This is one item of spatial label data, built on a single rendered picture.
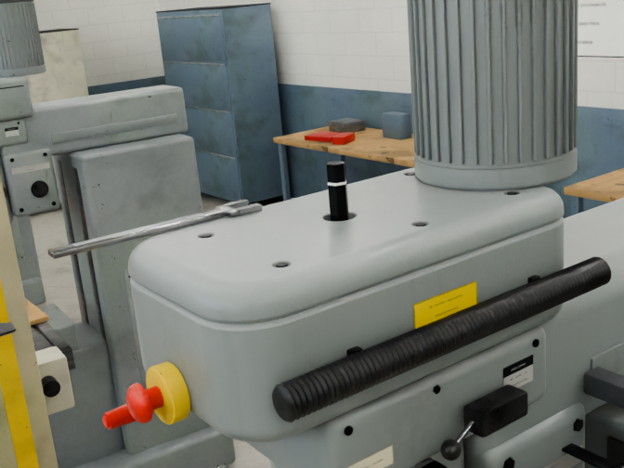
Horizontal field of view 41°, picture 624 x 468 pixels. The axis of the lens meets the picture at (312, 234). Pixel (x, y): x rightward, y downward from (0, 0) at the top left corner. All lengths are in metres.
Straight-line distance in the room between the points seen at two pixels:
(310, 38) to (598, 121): 3.25
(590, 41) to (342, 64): 2.67
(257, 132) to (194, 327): 7.59
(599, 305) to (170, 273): 0.56
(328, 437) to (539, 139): 0.42
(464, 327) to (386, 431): 0.14
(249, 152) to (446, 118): 7.36
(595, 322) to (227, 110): 7.29
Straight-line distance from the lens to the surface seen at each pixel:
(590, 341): 1.12
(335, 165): 0.89
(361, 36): 7.49
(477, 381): 0.95
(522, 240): 0.93
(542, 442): 1.08
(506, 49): 0.96
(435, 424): 0.92
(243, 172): 8.29
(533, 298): 0.91
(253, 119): 8.29
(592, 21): 5.84
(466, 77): 0.96
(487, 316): 0.86
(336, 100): 7.86
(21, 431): 2.77
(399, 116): 6.72
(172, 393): 0.82
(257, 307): 0.72
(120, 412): 0.95
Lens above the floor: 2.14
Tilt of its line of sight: 17 degrees down
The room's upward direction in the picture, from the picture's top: 5 degrees counter-clockwise
